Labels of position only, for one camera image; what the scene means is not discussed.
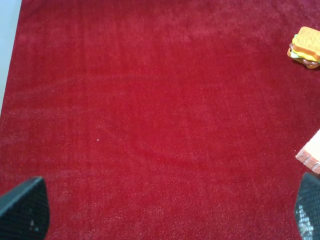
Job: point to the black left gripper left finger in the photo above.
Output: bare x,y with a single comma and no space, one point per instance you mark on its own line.
25,212

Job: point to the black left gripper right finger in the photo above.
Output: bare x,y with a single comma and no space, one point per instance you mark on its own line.
307,207

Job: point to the white and brick box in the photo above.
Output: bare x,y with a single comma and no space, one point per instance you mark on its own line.
309,155

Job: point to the red table cloth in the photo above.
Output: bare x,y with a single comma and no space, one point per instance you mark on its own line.
161,119

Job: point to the toy sandwich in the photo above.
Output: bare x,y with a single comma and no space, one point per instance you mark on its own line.
305,47

